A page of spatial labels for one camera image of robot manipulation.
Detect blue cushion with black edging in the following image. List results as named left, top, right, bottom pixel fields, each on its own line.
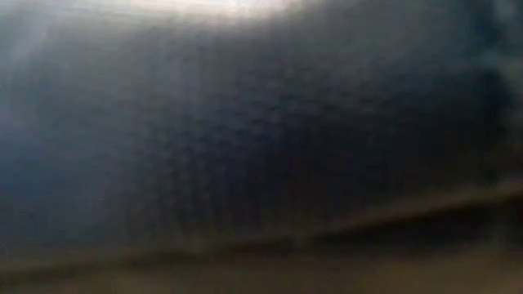
left=0, top=0, right=523, bottom=274

